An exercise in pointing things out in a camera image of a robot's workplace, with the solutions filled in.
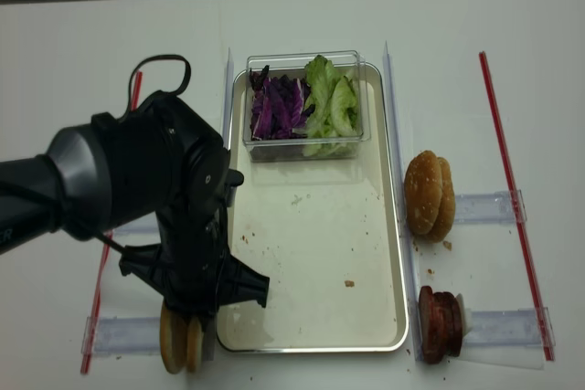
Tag left red straw rod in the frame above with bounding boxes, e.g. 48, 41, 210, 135
80, 70, 143, 375

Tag clear rail lower right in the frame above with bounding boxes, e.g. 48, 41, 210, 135
463, 308, 556, 348

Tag clear rail lower left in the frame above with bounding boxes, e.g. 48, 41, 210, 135
81, 317, 160, 356

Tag bun bottom slice standing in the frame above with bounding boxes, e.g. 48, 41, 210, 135
159, 302, 187, 374

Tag cream metal tray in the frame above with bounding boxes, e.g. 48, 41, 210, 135
216, 65, 409, 353

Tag purple cabbage shreds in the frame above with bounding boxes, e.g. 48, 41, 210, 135
248, 65, 315, 141

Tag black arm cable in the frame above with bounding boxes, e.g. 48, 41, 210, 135
117, 54, 192, 122

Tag meat patty rear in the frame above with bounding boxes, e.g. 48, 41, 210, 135
434, 291, 463, 357

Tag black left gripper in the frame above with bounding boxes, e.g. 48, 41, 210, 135
119, 134, 270, 317

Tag white pusher block right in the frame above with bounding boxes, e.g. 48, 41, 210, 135
455, 294, 473, 337

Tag bun top rear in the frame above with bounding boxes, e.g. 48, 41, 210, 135
426, 157, 456, 243

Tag red straw rod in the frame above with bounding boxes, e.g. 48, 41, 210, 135
80, 70, 143, 375
478, 51, 556, 362

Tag clear plastic salad box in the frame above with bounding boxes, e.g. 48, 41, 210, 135
242, 50, 369, 163

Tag right red straw rod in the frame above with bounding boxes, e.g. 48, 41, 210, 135
478, 51, 556, 362

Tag bun slice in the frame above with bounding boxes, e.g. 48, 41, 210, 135
159, 302, 187, 374
186, 316, 205, 374

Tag clear rail upper right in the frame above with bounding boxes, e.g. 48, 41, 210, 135
454, 190, 527, 224

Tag clear rail upper left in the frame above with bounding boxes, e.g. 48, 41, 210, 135
108, 213, 159, 236

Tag green lettuce leaves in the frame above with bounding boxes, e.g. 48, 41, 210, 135
303, 55, 360, 158

